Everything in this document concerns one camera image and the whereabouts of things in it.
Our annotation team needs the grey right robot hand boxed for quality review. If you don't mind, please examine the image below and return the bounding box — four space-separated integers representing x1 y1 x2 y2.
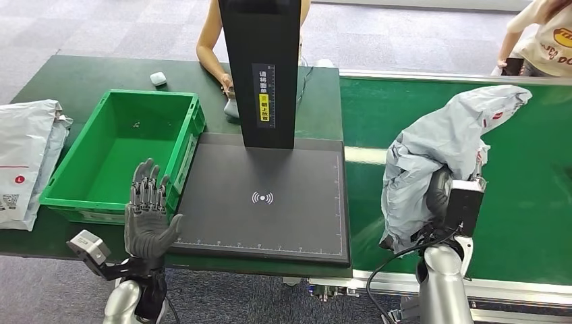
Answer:
425 165 455 226

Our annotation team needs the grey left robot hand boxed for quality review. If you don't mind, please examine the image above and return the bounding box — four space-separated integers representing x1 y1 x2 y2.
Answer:
123 157 185 261

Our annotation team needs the grey package with red-black print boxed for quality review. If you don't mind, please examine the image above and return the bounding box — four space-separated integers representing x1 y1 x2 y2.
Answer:
379 84 534 254

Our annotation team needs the green plastic basket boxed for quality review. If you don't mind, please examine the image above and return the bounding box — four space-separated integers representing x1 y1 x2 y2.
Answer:
38 88 207 226

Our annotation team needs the black weighing device with column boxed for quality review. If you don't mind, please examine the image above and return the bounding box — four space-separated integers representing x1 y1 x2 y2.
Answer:
164 0 353 268

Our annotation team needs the plain grey plastic package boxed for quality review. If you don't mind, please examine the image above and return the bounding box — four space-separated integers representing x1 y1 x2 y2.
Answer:
23 112 74 232

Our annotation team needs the white package with QR code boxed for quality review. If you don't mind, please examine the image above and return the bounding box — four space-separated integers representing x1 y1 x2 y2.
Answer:
0 99 63 232

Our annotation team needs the person at weighing device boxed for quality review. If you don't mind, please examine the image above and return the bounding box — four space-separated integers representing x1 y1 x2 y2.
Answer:
196 0 312 98

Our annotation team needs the green conveyor belt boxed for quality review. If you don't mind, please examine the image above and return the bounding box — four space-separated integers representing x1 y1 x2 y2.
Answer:
308 67 572 324

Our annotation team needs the black phone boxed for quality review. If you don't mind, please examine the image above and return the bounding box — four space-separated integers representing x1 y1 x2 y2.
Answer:
502 57 525 76

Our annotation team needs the person beside conveyor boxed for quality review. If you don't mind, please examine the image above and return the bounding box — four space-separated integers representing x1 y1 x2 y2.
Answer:
490 0 572 78

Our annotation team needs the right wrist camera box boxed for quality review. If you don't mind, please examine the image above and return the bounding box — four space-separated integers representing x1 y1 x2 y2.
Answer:
444 177 488 238

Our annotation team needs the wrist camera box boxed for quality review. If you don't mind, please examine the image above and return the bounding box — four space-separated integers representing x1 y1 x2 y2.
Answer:
66 229 112 268
444 177 488 238

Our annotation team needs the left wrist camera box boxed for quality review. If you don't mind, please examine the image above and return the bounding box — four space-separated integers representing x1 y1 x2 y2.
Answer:
66 229 112 268

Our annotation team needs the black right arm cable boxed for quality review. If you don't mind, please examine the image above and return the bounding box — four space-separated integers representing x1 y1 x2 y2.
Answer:
366 230 453 324

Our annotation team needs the thin black table cable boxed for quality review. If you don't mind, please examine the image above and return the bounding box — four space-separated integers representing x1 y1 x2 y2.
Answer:
296 65 316 107

